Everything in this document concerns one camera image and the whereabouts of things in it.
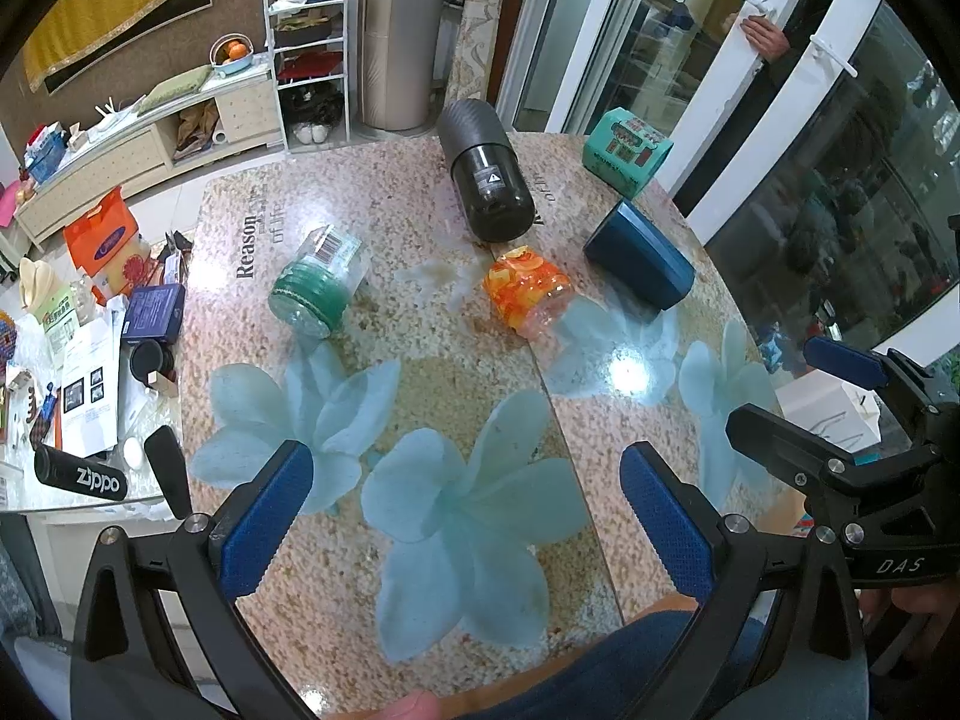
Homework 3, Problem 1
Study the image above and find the black cylindrical bottle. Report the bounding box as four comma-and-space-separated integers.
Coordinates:
436, 99, 535, 244

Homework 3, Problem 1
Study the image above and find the clear jar green lid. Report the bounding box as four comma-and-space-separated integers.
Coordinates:
268, 223, 371, 340

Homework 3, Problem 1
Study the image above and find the cream low cabinet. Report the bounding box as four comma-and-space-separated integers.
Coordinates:
14, 54, 281, 245

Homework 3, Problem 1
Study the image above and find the orange plastic bag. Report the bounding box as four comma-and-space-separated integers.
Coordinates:
64, 185, 139, 277

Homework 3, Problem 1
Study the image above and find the person's right hand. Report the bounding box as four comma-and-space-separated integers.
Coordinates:
859, 580, 958, 649

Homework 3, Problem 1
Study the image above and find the grey standing air conditioner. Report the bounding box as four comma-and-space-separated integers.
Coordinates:
359, 0, 444, 132

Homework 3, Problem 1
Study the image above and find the fruit bowl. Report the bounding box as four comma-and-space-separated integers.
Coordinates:
208, 32, 254, 76

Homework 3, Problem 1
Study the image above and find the bystander hand on door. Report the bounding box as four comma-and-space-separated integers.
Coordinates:
740, 16, 791, 64

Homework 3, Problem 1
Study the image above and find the teal printed box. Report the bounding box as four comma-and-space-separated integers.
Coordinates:
583, 107, 674, 199

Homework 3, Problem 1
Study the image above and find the black Zippo tube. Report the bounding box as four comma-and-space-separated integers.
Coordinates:
34, 444, 128, 502

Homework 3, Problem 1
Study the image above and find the white metal shelf rack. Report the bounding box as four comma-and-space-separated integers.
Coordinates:
262, 0, 353, 153

